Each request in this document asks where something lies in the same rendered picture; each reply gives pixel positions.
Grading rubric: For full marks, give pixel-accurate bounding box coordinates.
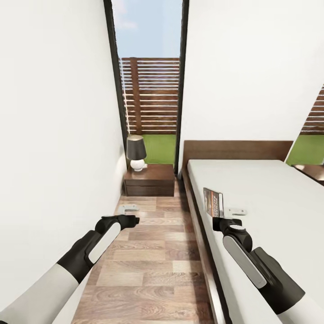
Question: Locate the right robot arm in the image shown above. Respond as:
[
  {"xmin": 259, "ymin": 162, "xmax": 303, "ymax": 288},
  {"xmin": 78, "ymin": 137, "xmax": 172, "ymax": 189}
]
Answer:
[{"xmin": 212, "ymin": 207, "xmax": 324, "ymax": 324}]

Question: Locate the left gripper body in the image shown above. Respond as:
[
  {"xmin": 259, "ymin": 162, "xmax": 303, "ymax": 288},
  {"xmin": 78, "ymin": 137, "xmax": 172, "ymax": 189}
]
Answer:
[{"xmin": 119, "ymin": 215, "xmax": 136, "ymax": 230}]

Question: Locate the hardback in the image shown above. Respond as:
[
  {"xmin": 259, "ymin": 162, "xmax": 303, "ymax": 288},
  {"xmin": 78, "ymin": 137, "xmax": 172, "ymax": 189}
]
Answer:
[{"xmin": 203, "ymin": 187, "xmax": 224, "ymax": 217}]

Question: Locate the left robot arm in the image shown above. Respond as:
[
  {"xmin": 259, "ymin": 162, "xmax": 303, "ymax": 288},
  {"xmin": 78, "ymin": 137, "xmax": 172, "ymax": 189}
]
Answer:
[{"xmin": 0, "ymin": 204, "xmax": 140, "ymax": 324}]

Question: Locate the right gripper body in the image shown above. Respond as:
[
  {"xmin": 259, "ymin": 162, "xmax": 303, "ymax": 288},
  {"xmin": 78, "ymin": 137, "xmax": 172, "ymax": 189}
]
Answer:
[{"xmin": 212, "ymin": 217, "xmax": 242, "ymax": 232}]

